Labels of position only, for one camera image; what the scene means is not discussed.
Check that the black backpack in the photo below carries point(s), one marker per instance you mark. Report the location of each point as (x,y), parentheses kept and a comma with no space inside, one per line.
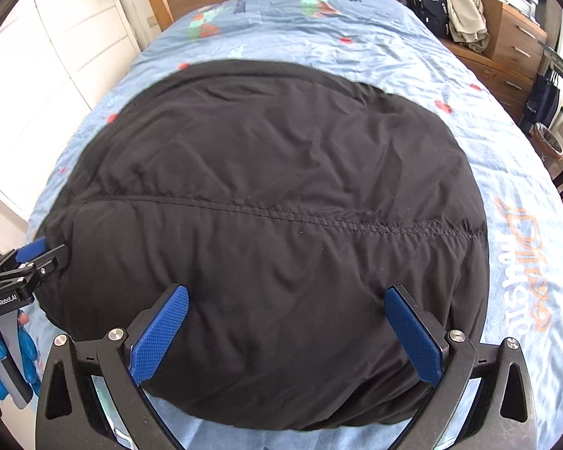
(427,0)

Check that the dark blue bag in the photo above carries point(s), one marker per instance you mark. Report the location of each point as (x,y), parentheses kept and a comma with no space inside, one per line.
(542,103)

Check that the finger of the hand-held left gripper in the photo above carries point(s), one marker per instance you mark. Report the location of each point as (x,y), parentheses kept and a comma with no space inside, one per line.
(47,262)
(33,251)

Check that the mesh wastebasket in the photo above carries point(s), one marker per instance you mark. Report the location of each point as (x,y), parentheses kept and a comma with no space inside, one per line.
(549,140)

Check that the wooden dresser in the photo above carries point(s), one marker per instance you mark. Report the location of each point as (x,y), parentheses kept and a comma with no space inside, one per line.
(516,51)

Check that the bed with light blue sheet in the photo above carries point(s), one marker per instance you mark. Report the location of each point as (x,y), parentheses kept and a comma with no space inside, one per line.
(506,197)

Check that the black puffer jacket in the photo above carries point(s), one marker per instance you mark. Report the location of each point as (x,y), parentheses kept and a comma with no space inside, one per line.
(262,173)

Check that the beige clothes pile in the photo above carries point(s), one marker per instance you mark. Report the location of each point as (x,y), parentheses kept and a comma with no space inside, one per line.
(467,18)

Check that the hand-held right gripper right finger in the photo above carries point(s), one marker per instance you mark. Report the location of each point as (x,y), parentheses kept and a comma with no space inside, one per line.
(415,342)

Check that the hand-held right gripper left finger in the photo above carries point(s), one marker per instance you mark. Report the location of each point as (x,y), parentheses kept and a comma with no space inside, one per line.
(162,337)

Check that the white wardrobe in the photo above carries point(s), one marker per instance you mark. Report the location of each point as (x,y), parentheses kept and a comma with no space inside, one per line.
(51,79)

